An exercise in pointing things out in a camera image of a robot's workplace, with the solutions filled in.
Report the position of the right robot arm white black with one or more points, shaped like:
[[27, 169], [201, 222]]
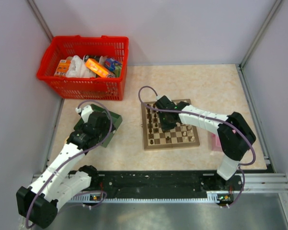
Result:
[[235, 135]]

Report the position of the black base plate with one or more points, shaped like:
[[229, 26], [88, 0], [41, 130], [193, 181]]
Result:
[[162, 184]]

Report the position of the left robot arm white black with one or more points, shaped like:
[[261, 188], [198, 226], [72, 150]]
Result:
[[41, 201]]

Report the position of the red plastic basket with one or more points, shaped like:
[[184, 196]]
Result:
[[98, 88]]

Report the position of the grey cable duct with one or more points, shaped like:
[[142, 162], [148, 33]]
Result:
[[93, 198]]

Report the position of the orange carton in basket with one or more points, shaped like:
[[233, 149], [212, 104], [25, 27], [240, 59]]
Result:
[[62, 68]]

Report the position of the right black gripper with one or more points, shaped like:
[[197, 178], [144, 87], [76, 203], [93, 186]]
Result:
[[164, 127]]

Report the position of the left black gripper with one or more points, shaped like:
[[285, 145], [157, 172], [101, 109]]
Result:
[[106, 128]]

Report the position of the dark green box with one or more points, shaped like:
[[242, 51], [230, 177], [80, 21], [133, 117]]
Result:
[[115, 118]]

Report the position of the wooden chess board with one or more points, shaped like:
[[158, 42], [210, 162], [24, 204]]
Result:
[[160, 135]]

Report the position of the white plastic bag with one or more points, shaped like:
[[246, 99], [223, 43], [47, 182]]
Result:
[[78, 69]]

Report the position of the aluminium frame rail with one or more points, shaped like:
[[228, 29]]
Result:
[[251, 182]]

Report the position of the pink plastic box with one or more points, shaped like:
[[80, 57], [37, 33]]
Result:
[[214, 142]]

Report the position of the blue red package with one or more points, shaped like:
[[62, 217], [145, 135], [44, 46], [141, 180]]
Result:
[[112, 64]]

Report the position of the orange snack box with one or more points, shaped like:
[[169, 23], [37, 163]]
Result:
[[97, 68]]

